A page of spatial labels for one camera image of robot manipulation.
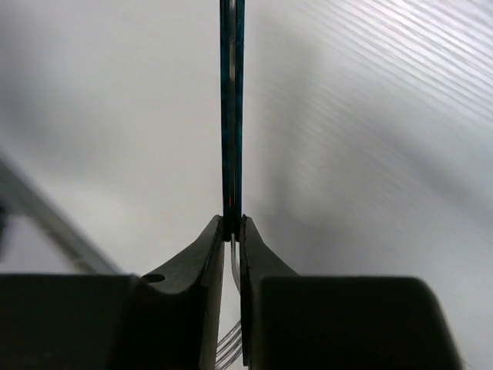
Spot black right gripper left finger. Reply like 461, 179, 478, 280
1, 216, 224, 369

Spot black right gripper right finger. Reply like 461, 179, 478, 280
239, 217, 462, 369

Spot green handle silver fork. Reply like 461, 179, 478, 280
215, 0, 246, 367

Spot aluminium table frame rail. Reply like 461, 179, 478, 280
1, 158, 122, 274

